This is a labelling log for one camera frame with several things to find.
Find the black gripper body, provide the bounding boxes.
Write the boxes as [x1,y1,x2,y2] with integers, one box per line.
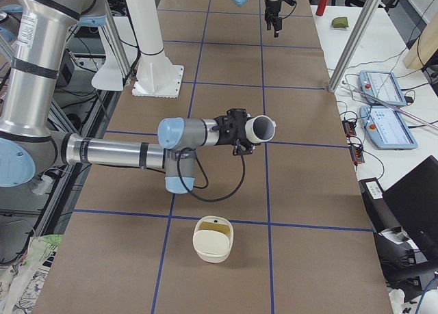
[214,108,257,155]
[265,11,283,32]

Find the white paper cup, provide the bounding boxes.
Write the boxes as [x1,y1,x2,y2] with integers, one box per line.
[245,115,276,144]

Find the red bottle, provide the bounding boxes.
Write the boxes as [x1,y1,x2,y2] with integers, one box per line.
[315,0,329,16]

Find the green pouch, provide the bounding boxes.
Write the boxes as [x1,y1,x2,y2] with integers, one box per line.
[331,16,349,29]

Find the white swing-lid bin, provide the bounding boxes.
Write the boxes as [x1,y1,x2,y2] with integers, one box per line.
[192,215,234,263]

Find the upper teach pendant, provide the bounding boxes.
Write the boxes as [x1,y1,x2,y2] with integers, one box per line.
[359,70,407,107]

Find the teach pendant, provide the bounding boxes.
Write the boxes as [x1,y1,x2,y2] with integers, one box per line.
[359,105,417,150]
[359,70,407,107]

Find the lower teach pendant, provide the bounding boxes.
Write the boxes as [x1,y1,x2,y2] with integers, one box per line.
[359,105,417,150]

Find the black monitor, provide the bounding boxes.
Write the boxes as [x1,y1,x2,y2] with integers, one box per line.
[383,155,437,261]

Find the printed cloth bag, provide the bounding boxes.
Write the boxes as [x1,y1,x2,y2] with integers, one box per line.
[1,234,63,313]

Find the aluminium frame post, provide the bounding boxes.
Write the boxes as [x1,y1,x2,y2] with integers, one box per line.
[327,0,382,93]

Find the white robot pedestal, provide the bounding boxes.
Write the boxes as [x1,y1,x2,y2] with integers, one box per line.
[126,0,184,98]

